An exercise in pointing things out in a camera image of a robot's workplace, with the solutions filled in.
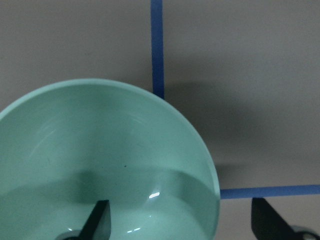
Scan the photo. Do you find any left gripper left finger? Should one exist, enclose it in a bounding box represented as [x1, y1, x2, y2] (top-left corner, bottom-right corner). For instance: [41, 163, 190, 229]
[77, 200, 111, 240]

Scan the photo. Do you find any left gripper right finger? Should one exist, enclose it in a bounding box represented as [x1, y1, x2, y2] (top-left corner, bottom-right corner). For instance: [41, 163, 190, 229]
[251, 197, 299, 240]

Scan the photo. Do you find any green bowl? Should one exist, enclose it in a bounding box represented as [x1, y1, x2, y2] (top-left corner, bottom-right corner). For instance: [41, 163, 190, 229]
[0, 79, 220, 240]

